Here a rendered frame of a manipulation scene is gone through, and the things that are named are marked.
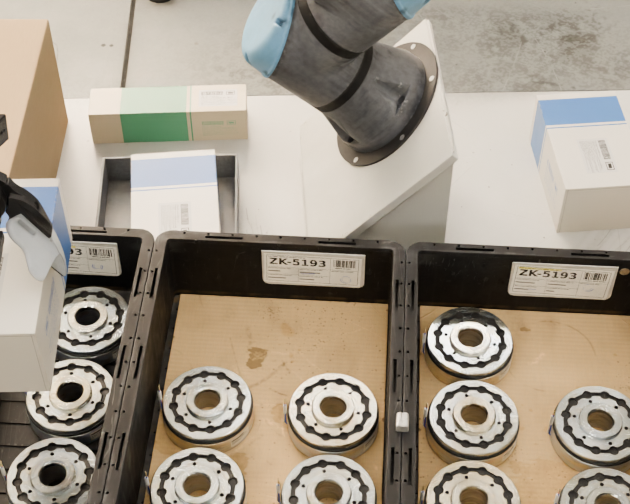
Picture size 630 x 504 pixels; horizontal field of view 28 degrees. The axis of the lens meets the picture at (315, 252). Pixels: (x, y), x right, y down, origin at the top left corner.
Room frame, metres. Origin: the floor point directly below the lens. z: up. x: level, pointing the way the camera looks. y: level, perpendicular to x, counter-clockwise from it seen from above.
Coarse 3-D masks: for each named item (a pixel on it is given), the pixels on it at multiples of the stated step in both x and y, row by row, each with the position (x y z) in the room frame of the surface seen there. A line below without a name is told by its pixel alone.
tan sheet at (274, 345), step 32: (192, 320) 0.97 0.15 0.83; (224, 320) 0.97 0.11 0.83; (256, 320) 0.97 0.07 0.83; (288, 320) 0.97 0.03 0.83; (320, 320) 0.97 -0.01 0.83; (352, 320) 0.97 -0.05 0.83; (384, 320) 0.97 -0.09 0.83; (192, 352) 0.92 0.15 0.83; (224, 352) 0.92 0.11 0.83; (256, 352) 0.92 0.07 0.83; (288, 352) 0.92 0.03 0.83; (320, 352) 0.92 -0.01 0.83; (352, 352) 0.92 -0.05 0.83; (384, 352) 0.92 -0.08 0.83; (256, 384) 0.87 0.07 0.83; (288, 384) 0.87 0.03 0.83; (384, 384) 0.87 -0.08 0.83; (160, 416) 0.83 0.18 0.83; (256, 416) 0.83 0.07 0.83; (384, 416) 0.83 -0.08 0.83; (160, 448) 0.78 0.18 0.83; (256, 448) 0.78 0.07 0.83; (288, 448) 0.78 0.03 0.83; (256, 480) 0.74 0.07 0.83
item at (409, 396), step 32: (416, 256) 0.98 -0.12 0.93; (480, 256) 0.99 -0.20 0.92; (512, 256) 0.99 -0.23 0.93; (544, 256) 0.98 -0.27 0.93; (576, 256) 0.98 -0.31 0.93; (608, 256) 0.99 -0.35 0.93; (416, 288) 0.94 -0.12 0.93; (416, 320) 0.89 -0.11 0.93; (416, 352) 0.84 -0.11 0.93; (416, 384) 0.80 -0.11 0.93
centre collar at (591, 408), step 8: (584, 408) 0.81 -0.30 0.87; (592, 408) 0.81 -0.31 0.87; (600, 408) 0.81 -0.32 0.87; (608, 408) 0.81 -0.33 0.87; (584, 416) 0.80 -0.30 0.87; (616, 416) 0.80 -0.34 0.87; (584, 424) 0.79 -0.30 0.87; (616, 424) 0.79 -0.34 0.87; (584, 432) 0.78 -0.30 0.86; (592, 432) 0.78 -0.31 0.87; (600, 432) 0.78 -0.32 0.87; (608, 432) 0.78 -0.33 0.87; (616, 432) 0.78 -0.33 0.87; (600, 440) 0.77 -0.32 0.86
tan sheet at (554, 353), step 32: (512, 320) 0.97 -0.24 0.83; (544, 320) 0.97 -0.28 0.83; (576, 320) 0.97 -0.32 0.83; (608, 320) 0.97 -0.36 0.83; (544, 352) 0.92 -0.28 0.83; (576, 352) 0.92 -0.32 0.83; (608, 352) 0.92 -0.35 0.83; (512, 384) 0.87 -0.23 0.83; (544, 384) 0.87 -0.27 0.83; (576, 384) 0.87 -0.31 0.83; (608, 384) 0.87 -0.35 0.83; (544, 416) 0.83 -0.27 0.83; (544, 448) 0.78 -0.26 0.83; (512, 480) 0.74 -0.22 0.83; (544, 480) 0.74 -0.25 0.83
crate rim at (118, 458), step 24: (168, 240) 1.01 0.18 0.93; (192, 240) 1.01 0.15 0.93; (216, 240) 1.01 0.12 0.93; (240, 240) 1.01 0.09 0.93; (264, 240) 1.01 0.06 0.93; (288, 240) 1.01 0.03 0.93; (312, 240) 1.01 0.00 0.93; (336, 240) 1.01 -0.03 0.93; (360, 240) 1.01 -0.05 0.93; (384, 240) 1.01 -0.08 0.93; (144, 312) 0.90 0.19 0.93; (144, 336) 0.87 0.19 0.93; (144, 360) 0.83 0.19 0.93; (120, 432) 0.74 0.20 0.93; (120, 456) 0.72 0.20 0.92; (120, 480) 0.68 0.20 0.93
